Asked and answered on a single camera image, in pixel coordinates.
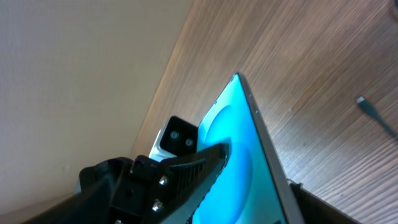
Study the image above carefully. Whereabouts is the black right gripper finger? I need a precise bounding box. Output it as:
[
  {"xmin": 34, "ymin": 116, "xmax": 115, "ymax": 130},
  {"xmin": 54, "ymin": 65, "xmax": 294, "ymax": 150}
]
[{"xmin": 289, "ymin": 182, "xmax": 360, "ymax": 224}]

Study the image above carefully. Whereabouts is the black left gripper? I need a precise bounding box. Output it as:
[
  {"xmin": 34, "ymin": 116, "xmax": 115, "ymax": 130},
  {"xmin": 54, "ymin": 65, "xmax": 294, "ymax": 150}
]
[{"xmin": 25, "ymin": 142, "xmax": 230, "ymax": 224}]

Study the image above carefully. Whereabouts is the smartphone with blue screen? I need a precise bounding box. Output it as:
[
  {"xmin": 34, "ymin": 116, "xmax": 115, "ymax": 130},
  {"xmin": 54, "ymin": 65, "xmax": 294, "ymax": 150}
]
[{"xmin": 182, "ymin": 73, "xmax": 304, "ymax": 223}]

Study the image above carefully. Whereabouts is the black charging cable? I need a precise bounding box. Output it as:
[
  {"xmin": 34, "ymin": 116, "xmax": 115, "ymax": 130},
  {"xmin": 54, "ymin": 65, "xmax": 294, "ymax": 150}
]
[{"xmin": 356, "ymin": 96, "xmax": 398, "ymax": 141}]

